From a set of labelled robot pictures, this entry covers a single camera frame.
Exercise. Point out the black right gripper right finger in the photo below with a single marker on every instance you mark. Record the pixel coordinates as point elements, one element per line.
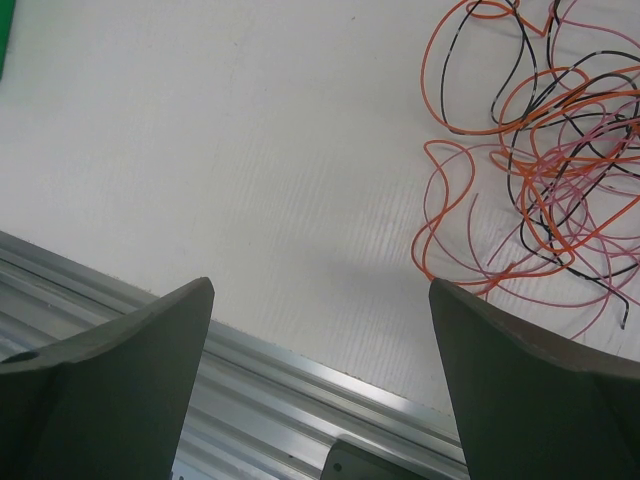
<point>529,403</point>

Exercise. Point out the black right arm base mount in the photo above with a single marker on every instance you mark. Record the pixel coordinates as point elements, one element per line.
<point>347,461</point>

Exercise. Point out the aluminium extrusion rail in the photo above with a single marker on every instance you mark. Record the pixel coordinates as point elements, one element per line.
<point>257,411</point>

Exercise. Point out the green plastic tray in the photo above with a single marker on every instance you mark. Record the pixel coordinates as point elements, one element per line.
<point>7,8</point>

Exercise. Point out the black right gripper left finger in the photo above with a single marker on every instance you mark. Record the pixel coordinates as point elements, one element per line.
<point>110,402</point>

